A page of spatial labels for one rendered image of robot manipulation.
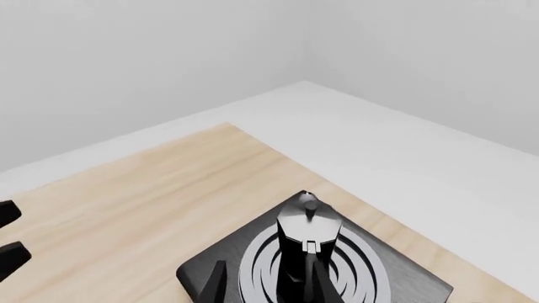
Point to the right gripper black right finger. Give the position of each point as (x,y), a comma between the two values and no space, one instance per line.
(325,292)

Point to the flat black stove plate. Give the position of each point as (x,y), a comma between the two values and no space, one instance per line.
(391,268)

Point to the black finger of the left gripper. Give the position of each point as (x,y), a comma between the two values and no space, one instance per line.
(8,213)
(12,259)

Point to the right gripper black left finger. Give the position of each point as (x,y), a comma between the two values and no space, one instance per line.
(215,288)

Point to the silver and black moka pot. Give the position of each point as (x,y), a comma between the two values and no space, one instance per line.
(309,227)

